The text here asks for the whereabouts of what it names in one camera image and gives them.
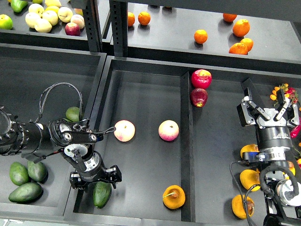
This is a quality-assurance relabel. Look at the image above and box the pale pear left shelf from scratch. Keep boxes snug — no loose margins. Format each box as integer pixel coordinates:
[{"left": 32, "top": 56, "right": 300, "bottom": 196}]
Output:
[{"left": 25, "top": 12, "right": 41, "bottom": 29}]

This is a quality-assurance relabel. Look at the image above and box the orange front right shelf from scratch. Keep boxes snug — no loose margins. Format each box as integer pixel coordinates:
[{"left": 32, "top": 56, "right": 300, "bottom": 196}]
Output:
[{"left": 229, "top": 42, "right": 248, "bottom": 55}]

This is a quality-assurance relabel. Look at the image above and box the black shelf post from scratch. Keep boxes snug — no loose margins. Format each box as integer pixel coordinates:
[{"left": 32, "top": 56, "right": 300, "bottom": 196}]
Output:
[{"left": 83, "top": 0, "right": 128, "bottom": 57}]

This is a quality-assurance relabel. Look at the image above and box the pale pear centre shelf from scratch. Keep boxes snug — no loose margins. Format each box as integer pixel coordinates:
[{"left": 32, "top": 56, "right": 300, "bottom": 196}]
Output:
[{"left": 42, "top": 10, "right": 58, "bottom": 26}]

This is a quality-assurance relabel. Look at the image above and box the small orange right shelf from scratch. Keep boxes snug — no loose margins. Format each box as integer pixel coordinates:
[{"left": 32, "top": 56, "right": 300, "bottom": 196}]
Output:
[{"left": 240, "top": 38, "right": 253, "bottom": 52}]

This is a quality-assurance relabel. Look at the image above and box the yellow pear with stem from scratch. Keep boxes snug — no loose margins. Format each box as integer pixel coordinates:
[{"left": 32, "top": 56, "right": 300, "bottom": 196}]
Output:
[{"left": 162, "top": 185, "right": 186, "bottom": 210}]

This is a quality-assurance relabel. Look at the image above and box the orange top right shelf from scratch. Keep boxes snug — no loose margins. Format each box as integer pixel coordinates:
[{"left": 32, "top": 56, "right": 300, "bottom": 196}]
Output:
[{"left": 222, "top": 13, "right": 237, "bottom": 23}]

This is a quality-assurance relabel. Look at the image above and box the avocado left lower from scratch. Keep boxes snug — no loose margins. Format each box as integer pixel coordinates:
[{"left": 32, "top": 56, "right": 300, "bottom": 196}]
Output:
[{"left": 9, "top": 162, "right": 30, "bottom": 186}]

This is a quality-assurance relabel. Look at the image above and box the large orange right shelf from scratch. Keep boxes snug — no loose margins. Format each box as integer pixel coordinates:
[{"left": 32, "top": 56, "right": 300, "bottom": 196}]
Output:
[{"left": 232, "top": 19, "right": 250, "bottom": 37}]

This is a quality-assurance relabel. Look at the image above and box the avocado upper in tray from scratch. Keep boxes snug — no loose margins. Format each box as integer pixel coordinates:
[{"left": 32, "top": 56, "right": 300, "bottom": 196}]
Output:
[{"left": 65, "top": 106, "right": 81, "bottom": 122}]

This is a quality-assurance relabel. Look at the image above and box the black centre tray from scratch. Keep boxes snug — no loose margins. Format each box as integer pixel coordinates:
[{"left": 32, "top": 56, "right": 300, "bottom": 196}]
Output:
[{"left": 65, "top": 56, "right": 301, "bottom": 226}]

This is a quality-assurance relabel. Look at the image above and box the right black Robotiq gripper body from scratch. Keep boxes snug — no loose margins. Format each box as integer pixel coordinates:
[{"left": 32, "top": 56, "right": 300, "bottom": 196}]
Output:
[{"left": 255, "top": 108, "right": 293, "bottom": 150}]

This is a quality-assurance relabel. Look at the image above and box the yellow pear upper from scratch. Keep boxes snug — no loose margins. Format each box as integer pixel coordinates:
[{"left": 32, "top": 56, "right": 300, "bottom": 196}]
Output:
[{"left": 240, "top": 144, "right": 259, "bottom": 159}]

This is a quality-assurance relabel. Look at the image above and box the yellow pear far right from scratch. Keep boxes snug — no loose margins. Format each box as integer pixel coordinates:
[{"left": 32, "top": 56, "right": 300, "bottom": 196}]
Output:
[{"left": 283, "top": 161, "right": 295, "bottom": 179}]

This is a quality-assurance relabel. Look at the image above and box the upper red apple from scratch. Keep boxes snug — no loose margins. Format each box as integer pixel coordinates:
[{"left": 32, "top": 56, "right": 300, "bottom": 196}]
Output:
[{"left": 191, "top": 69, "right": 212, "bottom": 89}]

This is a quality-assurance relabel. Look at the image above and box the green apple shelf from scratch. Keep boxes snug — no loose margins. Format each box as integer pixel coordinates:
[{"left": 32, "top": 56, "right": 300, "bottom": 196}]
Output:
[{"left": 0, "top": 14, "right": 13, "bottom": 30}]

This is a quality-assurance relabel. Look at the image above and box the black left tray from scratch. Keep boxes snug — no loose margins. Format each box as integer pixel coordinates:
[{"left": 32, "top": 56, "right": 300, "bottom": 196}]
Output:
[{"left": 0, "top": 44, "right": 106, "bottom": 219}]

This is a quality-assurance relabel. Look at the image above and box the left pink peach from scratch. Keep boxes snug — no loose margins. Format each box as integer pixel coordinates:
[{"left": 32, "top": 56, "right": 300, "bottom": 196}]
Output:
[{"left": 114, "top": 120, "right": 135, "bottom": 142}]

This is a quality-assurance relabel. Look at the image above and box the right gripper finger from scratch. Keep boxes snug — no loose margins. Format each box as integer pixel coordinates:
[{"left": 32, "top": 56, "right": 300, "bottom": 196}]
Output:
[
  {"left": 275, "top": 89, "right": 300, "bottom": 126},
  {"left": 241, "top": 87, "right": 270, "bottom": 120}
]

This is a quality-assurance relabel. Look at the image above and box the yellow pear bottom right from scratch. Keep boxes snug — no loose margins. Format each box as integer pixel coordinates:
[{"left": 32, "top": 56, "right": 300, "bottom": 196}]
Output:
[{"left": 231, "top": 195, "right": 255, "bottom": 219}]

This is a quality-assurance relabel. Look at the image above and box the orange centre shelf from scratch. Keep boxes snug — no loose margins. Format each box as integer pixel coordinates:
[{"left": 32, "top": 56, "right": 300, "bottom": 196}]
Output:
[{"left": 194, "top": 29, "right": 208, "bottom": 44}]

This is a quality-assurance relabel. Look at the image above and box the red apple on shelf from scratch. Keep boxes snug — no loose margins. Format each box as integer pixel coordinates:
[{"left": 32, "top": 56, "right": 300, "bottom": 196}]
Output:
[{"left": 64, "top": 22, "right": 80, "bottom": 36}]

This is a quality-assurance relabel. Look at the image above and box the avocado bottom large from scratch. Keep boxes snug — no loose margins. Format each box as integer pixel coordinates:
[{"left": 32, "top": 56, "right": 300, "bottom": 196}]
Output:
[{"left": 8, "top": 182, "right": 43, "bottom": 203}]

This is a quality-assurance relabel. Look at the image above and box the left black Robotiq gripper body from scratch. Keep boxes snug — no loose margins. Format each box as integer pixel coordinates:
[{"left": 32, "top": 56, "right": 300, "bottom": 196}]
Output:
[{"left": 75, "top": 151, "right": 109, "bottom": 183}]

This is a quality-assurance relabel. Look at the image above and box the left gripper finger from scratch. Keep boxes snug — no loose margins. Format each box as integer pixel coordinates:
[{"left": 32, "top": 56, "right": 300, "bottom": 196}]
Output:
[
  {"left": 105, "top": 165, "right": 122, "bottom": 189},
  {"left": 69, "top": 171, "right": 88, "bottom": 190}
]

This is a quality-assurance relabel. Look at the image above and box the pale pear front shelf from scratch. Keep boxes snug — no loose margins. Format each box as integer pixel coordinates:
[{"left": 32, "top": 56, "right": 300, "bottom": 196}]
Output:
[{"left": 34, "top": 18, "right": 52, "bottom": 33}]

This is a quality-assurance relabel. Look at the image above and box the black tray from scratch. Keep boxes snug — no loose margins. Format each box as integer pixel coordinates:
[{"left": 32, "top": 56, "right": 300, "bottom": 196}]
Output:
[
  {"left": 65, "top": 56, "right": 301, "bottom": 226},
  {"left": 0, "top": 44, "right": 106, "bottom": 219}
]

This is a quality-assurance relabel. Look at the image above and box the right pink peach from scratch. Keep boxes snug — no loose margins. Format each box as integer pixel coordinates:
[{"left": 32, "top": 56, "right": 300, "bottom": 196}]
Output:
[{"left": 158, "top": 120, "right": 179, "bottom": 141}]

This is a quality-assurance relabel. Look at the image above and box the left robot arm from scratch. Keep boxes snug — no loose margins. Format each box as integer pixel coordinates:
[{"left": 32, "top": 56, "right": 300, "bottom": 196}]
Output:
[{"left": 0, "top": 83, "right": 122, "bottom": 189}]

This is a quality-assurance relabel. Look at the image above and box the cherry tomato bunch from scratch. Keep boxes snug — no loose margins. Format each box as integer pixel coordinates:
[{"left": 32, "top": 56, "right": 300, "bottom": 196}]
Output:
[{"left": 270, "top": 83, "right": 299, "bottom": 104}]

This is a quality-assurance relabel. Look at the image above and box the pink peach on shelf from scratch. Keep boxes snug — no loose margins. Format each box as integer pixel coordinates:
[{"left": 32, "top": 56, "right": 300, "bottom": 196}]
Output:
[{"left": 70, "top": 14, "right": 85, "bottom": 29}]

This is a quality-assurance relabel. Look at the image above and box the orange far left shelf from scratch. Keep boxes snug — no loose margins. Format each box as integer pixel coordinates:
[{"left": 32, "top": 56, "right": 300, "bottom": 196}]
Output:
[{"left": 127, "top": 12, "right": 135, "bottom": 27}]

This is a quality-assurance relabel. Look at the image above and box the red chili pepper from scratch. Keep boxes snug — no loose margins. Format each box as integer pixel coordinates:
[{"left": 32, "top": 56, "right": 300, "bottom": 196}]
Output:
[{"left": 290, "top": 125, "right": 301, "bottom": 138}]

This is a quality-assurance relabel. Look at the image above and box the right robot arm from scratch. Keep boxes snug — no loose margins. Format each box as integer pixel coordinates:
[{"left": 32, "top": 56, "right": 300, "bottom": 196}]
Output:
[{"left": 237, "top": 87, "right": 301, "bottom": 226}]

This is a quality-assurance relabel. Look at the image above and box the yellow pear low centre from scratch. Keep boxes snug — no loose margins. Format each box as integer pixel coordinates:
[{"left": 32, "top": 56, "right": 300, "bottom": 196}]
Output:
[{"left": 239, "top": 169, "right": 261, "bottom": 192}]

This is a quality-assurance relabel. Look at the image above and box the lower dark red apple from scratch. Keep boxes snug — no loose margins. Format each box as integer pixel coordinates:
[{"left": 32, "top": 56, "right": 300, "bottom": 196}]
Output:
[{"left": 190, "top": 88, "right": 208, "bottom": 107}]

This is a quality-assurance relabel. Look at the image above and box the dark green avocado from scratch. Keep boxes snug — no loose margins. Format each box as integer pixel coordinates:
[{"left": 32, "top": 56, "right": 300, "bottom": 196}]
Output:
[{"left": 93, "top": 182, "right": 111, "bottom": 208}]

